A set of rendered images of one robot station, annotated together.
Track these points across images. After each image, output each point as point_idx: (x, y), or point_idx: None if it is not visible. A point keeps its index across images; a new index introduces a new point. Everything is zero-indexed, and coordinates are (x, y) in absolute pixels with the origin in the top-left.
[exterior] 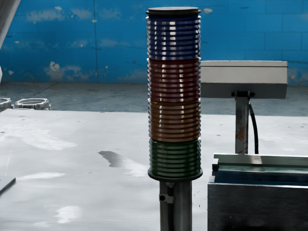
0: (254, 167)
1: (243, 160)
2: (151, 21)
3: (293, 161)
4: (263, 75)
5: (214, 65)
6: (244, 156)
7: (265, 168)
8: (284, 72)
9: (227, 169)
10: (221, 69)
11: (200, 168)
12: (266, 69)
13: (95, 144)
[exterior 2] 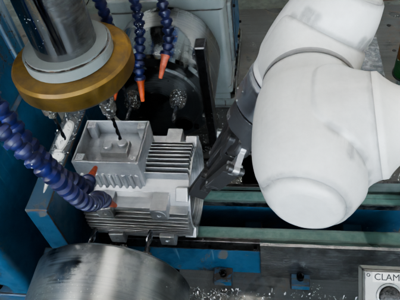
0: (375, 241)
1: (387, 246)
2: None
3: (339, 244)
4: (391, 268)
5: None
6: (388, 247)
7: (365, 239)
8: (365, 267)
9: (399, 235)
10: None
11: (393, 69)
12: (390, 269)
13: None
